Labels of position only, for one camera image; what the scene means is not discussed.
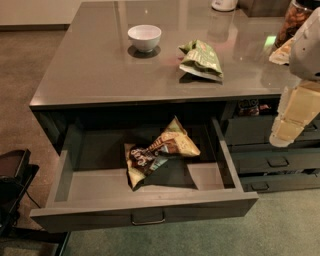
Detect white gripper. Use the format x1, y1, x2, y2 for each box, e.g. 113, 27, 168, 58
269, 38, 320, 147

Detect brown chip bag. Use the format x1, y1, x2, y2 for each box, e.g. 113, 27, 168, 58
124, 117, 201, 190

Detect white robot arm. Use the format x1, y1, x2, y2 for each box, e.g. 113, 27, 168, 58
269, 8, 320, 147

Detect snack packs in drawer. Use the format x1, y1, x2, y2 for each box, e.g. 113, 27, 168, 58
238, 99, 272, 116

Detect upper right drawer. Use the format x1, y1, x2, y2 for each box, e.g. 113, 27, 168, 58
224, 115, 320, 146

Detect middle right drawer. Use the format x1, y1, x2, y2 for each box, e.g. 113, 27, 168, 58
231, 148, 320, 174

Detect green chip bag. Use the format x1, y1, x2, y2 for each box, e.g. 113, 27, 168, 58
179, 39, 223, 82

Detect lower right drawer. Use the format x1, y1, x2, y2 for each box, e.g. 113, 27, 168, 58
240, 173, 320, 193

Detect grey counter cabinet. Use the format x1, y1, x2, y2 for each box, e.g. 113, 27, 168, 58
28, 0, 320, 154

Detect open grey top drawer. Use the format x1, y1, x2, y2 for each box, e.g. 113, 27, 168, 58
30, 118, 258, 233

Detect glass snack jar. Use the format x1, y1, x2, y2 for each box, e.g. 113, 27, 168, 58
274, 0, 320, 48

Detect white appliance base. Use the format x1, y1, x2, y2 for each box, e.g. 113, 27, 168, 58
211, 0, 238, 12

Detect white bowl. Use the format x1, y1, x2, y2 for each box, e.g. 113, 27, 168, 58
127, 25, 162, 52

